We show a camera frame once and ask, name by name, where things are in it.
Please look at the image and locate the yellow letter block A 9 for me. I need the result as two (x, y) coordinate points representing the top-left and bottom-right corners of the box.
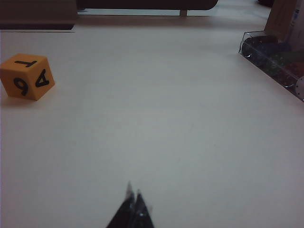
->
(0, 53), (56, 102)

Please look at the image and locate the clear plastic box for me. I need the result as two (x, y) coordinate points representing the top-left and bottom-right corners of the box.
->
(238, 30), (304, 103)

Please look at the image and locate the wooden block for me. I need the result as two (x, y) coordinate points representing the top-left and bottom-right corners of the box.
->
(264, 0), (297, 42)

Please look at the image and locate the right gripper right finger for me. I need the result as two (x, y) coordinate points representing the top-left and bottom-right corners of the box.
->
(130, 189), (155, 228)

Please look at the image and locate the white bottle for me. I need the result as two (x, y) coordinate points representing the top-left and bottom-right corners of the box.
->
(286, 8), (304, 52)

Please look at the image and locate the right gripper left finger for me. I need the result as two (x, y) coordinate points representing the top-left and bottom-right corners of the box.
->
(105, 180), (136, 228)

